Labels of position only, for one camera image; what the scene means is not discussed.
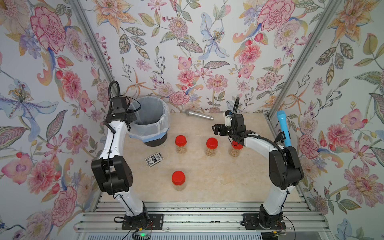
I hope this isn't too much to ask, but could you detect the aluminium corner post left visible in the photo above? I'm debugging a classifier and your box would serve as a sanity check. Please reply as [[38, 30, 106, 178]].
[[66, 0, 132, 118]]

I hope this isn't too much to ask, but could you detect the peanut jar red lid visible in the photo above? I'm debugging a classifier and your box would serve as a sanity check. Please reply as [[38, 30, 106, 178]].
[[175, 135, 187, 154], [206, 138, 218, 157], [229, 141, 243, 158]]

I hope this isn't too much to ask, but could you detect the black bin with white liner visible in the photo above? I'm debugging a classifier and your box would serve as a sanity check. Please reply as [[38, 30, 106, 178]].
[[128, 97, 171, 147]]

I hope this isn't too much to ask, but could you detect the front jar red lid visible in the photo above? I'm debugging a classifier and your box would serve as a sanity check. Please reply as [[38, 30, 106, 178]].
[[172, 171, 186, 191]]

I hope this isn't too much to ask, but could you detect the aluminium corner post right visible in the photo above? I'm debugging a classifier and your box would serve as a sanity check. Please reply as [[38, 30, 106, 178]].
[[267, 1, 340, 121]]

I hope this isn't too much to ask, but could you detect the silver microphone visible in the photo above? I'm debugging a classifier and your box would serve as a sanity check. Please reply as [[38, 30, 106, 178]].
[[186, 110, 214, 121]]

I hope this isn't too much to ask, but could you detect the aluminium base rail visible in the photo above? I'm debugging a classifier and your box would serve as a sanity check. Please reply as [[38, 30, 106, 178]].
[[74, 201, 333, 240]]

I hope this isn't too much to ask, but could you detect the aluminium corner post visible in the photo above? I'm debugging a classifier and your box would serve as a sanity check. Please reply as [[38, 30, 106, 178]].
[[66, 0, 132, 118], [267, 1, 340, 121]]

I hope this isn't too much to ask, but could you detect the blue microphone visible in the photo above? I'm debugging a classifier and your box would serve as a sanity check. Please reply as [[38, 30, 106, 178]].
[[277, 111, 292, 147]]

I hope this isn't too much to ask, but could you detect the black white card box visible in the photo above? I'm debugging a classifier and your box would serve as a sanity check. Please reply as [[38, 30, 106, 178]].
[[145, 152, 164, 168]]

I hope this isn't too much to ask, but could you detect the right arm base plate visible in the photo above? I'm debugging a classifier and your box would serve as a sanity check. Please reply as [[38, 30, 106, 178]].
[[240, 213, 287, 231]]

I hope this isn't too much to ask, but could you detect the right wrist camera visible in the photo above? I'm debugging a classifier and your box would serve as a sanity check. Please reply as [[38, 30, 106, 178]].
[[224, 110, 233, 127]]

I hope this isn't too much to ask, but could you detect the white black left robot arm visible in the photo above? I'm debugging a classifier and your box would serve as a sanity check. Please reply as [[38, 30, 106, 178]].
[[91, 107, 150, 228]]

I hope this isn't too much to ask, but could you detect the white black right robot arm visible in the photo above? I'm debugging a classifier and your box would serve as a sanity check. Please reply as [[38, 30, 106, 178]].
[[212, 111, 304, 229]]

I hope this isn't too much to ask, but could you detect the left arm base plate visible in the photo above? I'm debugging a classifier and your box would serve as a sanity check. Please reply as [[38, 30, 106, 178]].
[[122, 213, 164, 230]]

